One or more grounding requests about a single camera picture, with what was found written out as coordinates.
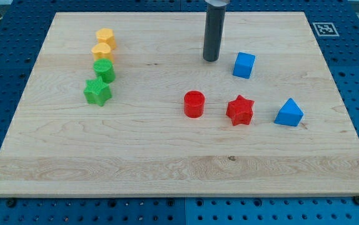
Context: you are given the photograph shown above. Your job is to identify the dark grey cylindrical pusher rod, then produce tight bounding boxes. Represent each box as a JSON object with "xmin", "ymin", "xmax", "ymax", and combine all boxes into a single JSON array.
[{"xmin": 203, "ymin": 3, "xmax": 226, "ymax": 62}]

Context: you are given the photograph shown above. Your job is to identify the green star block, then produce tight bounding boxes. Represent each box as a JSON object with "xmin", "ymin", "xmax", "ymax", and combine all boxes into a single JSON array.
[{"xmin": 83, "ymin": 77, "xmax": 112, "ymax": 106}]

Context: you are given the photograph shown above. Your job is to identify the silver rod mount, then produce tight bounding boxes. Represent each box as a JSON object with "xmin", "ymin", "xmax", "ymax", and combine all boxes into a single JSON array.
[{"xmin": 205, "ymin": 0, "xmax": 230, "ymax": 6}]

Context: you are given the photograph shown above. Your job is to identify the yellow pentagon block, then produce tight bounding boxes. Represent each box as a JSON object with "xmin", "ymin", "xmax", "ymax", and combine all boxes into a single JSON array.
[{"xmin": 96, "ymin": 28, "xmax": 117, "ymax": 49}]

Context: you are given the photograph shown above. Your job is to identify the light wooden board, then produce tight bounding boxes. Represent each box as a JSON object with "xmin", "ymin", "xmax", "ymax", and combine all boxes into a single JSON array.
[{"xmin": 0, "ymin": 12, "xmax": 359, "ymax": 198}]

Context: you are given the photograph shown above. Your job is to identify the blue cube block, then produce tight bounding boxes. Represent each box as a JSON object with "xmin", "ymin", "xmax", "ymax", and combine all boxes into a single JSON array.
[{"xmin": 233, "ymin": 52, "xmax": 256, "ymax": 79}]

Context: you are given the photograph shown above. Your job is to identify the red star block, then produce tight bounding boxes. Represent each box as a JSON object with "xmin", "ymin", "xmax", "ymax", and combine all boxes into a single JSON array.
[{"xmin": 226, "ymin": 95, "xmax": 255, "ymax": 126}]

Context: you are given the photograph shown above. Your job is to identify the yellow heart block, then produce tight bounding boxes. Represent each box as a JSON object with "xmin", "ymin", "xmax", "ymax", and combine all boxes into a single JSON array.
[{"xmin": 91, "ymin": 42, "xmax": 114, "ymax": 63}]

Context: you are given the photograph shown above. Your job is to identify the blue triangle block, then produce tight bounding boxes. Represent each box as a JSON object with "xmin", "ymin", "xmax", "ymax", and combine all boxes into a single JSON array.
[{"xmin": 274, "ymin": 98, "xmax": 304, "ymax": 127}]

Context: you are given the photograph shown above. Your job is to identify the green cylinder block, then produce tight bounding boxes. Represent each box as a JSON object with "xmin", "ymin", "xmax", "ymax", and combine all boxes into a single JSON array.
[{"xmin": 93, "ymin": 58, "xmax": 116, "ymax": 83}]

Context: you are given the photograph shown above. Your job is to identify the white fiducial marker tag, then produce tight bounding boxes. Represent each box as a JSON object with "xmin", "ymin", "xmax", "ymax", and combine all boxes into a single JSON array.
[{"xmin": 313, "ymin": 22, "xmax": 339, "ymax": 37}]

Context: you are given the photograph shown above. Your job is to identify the red cylinder block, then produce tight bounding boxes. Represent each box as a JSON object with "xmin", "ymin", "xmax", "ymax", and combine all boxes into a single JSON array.
[{"xmin": 184, "ymin": 90, "xmax": 205, "ymax": 118}]

